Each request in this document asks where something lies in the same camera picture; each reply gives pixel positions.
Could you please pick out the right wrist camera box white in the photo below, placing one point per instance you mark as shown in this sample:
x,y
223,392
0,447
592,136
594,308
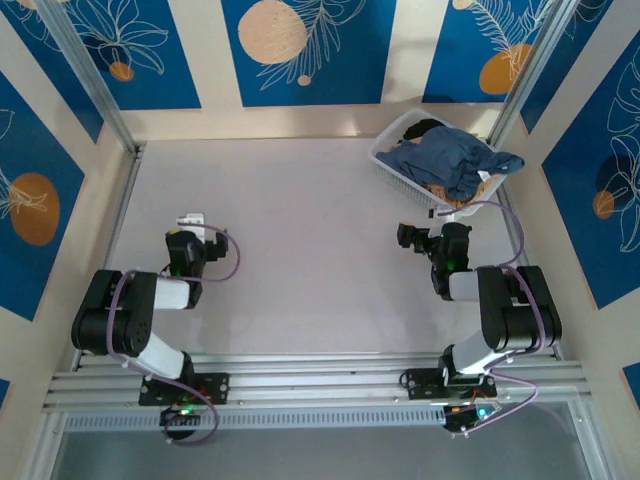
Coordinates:
x,y
442,212

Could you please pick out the aluminium frame post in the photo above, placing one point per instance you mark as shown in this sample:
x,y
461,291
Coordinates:
x,y
530,65
85,65

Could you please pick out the blue floral wall panel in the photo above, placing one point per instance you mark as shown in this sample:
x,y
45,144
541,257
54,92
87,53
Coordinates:
x,y
165,75
310,75
30,150
460,60
600,225

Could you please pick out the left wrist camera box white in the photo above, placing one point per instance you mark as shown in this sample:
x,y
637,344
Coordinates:
x,y
191,219

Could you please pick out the black garment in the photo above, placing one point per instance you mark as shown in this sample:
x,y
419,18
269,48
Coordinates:
x,y
417,129

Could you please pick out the grey front panel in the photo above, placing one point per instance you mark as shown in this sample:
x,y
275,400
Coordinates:
x,y
320,457

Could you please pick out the aluminium base rail beam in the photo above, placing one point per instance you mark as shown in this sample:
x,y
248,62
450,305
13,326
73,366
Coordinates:
x,y
320,380

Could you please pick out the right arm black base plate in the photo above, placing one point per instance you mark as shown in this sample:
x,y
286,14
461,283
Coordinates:
x,y
422,384

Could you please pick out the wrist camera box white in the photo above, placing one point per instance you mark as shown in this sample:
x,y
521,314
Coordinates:
x,y
442,212
191,219

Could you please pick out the tan t-shirt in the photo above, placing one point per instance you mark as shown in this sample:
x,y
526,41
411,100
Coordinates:
x,y
436,191

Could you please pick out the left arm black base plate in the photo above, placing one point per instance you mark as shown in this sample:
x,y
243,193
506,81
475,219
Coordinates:
x,y
215,387

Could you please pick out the aluminium side rail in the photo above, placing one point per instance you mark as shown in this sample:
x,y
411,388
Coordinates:
x,y
517,250
122,210

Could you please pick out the white plastic laundry basket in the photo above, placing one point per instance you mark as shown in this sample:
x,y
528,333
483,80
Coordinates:
x,y
400,177

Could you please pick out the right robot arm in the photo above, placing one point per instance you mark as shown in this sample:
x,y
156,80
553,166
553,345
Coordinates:
x,y
505,305

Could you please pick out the blue t-shirt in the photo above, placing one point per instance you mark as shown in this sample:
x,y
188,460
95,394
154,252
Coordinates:
x,y
440,155

